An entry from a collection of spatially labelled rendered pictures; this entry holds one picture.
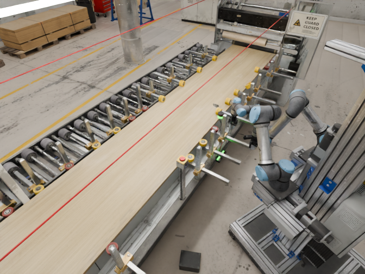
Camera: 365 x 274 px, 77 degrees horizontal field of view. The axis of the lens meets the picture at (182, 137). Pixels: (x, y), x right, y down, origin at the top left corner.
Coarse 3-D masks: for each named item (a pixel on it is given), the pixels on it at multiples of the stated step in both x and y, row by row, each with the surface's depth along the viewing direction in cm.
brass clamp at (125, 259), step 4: (128, 252) 158; (124, 256) 156; (132, 256) 156; (124, 260) 154; (128, 260) 154; (124, 264) 152; (116, 268) 151; (124, 268) 153; (116, 272) 151; (120, 272) 150
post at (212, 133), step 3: (210, 132) 211; (213, 132) 209; (210, 135) 213; (213, 135) 211; (210, 138) 215; (213, 138) 215; (210, 141) 218; (213, 141) 219; (210, 144) 220; (213, 144) 222; (210, 147) 223; (210, 150) 225; (207, 159) 236; (210, 159) 233; (210, 162) 237
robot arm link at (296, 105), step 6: (294, 102) 175; (300, 102) 173; (288, 108) 178; (294, 108) 174; (300, 108) 174; (288, 114) 178; (294, 114) 176; (282, 120) 184; (288, 120) 182; (276, 126) 190; (282, 126) 187; (270, 132) 196; (276, 132) 193; (270, 138) 199
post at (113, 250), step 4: (112, 248) 133; (116, 248) 134; (112, 252) 132; (116, 252) 136; (112, 256) 138; (116, 256) 138; (120, 256) 142; (116, 260) 140; (120, 260) 144; (116, 264) 148; (120, 264) 146; (120, 268) 149; (124, 272) 157
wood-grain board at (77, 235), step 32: (224, 64) 362; (256, 64) 362; (192, 96) 295; (224, 96) 295; (128, 128) 248; (160, 128) 248; (192, 128) 248; (96, 160) 214; (128, 160) 214; (160, 160) 214; (64, 192) 189; (96, 192) 189; (128, 192) 189; (0, 224) 169; (32, 224) 169; (64, 224) 169; (96, 224) 169; (0, 256) 152; (32, 256) 152; (64, 256) 152; (96, 256) 152
